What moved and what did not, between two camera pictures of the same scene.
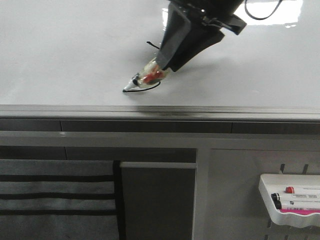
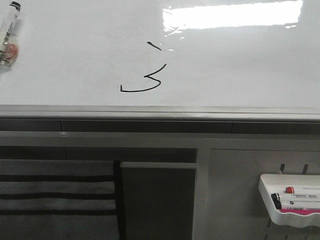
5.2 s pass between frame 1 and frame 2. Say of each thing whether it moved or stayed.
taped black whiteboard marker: moved
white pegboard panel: stayed
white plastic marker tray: stayed
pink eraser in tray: stayed
